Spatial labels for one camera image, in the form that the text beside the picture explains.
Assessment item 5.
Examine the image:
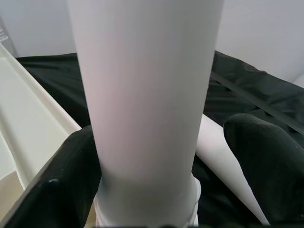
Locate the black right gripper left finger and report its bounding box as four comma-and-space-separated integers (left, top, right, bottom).
0, 125, 103, 228

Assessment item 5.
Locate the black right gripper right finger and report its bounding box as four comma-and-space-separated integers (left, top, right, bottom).
223, 113, 304, 228

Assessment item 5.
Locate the white plastic table top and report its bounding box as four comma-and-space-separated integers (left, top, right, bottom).
0, 44, 99, 228

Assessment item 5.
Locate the black cloth table cover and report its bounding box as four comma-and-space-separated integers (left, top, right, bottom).
15, 49, 304, 228

